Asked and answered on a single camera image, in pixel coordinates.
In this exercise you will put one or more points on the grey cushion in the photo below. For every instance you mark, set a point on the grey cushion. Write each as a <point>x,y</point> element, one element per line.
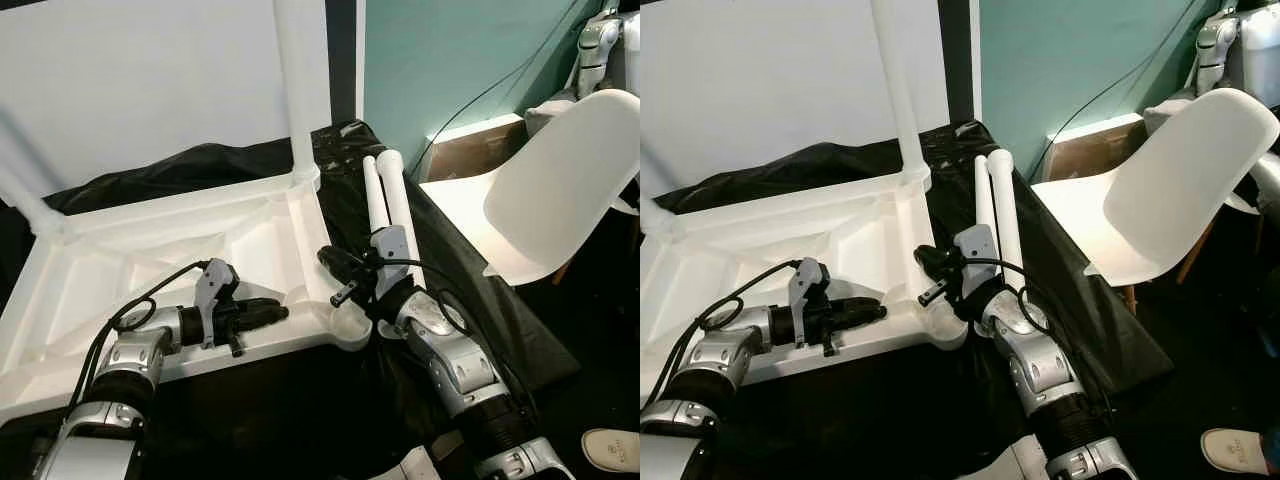
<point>1168,112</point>
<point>552,112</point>

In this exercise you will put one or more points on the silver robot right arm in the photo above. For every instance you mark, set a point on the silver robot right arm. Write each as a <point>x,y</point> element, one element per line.
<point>460,370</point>
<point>1040,370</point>

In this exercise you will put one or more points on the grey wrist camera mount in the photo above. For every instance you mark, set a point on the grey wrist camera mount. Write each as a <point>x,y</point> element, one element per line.
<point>808,290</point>
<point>392,258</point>
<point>977,258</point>
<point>213,290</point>

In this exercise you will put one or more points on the white grey machine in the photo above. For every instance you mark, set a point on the white grey machine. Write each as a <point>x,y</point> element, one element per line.
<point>605,50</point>
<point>1240,50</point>

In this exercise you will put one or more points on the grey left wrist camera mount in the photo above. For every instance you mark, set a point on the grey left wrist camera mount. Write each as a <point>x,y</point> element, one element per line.
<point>808,290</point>
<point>213,290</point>

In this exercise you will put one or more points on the white plastic chair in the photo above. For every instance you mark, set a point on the white plastic chair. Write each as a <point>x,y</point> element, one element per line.
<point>1180,180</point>
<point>560,180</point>

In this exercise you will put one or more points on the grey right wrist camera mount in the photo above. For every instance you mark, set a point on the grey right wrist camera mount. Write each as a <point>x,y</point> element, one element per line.
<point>977,258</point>
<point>392,258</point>

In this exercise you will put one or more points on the white slipper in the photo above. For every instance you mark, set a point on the white slipper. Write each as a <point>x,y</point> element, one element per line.
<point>610,450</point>
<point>1232,450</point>

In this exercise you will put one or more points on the white robot body panel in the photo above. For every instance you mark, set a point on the white robot body panel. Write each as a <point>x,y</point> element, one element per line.
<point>415,465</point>
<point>1020,462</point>

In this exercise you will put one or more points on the white plastic table top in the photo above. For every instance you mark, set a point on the white plastic table top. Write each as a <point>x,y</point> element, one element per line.
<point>100,270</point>
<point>720,270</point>

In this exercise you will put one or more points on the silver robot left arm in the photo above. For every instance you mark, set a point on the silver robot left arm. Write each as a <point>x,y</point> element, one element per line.
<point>130,360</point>
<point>720,360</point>

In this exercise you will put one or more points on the white plastic table leg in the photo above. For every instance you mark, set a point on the white plastic table leg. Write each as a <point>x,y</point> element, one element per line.
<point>1006,205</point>
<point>300,90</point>
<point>898,90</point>
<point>655,215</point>
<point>985,200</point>
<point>25,190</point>
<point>374,200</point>
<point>398,205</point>

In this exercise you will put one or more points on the black vertical post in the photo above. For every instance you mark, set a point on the black vertical post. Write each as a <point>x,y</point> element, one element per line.
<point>955,60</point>
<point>341,60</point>

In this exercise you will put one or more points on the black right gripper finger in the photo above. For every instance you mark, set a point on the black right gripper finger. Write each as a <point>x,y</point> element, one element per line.
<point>934,260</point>
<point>338,260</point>

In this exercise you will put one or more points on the black cloth cover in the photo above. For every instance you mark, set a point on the black cloth cover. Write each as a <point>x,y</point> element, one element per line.
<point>480,300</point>
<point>1090,300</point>

